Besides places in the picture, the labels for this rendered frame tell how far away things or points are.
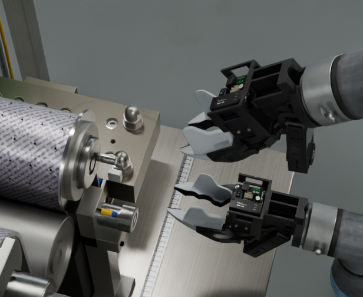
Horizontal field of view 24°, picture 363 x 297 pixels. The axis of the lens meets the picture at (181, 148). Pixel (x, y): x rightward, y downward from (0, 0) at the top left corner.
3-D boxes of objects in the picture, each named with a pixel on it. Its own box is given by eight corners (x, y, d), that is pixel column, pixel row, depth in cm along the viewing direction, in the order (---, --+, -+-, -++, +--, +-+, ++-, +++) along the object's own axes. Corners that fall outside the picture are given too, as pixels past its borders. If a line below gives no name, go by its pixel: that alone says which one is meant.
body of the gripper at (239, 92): (217, 68, 105) (298, 43, 98) (257, 109, 110) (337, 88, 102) (201, 118, 101) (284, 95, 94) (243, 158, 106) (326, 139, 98)
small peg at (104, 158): (117, 160, 124) (114, 167, 123) (99, 156, 124) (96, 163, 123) (117, 154, 123) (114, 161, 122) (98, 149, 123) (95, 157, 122)
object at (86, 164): (85, 153, 116) (102, 128, 123) (72, 150, 117) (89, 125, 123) (82, 199, 120) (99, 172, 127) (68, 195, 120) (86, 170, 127)
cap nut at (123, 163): (129, 179, 146) (127, 165, 142) (108, 174, 146) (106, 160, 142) (135, 161, 148) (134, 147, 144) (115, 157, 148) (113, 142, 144)
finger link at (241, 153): (208, 134, 109) (264, 112, 104) (216, 142, 110) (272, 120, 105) (203, 162, 106) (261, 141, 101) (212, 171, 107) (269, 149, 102)
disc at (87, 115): (62, 232, 122) (59, 157, 111) (59, 231, 122) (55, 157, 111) (96, 162, 132) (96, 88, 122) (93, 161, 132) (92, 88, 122)
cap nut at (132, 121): (139, 132, 151) (138, 118, 147) (119, 128, 151) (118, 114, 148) (145, 116, 153) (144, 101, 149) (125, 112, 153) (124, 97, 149)
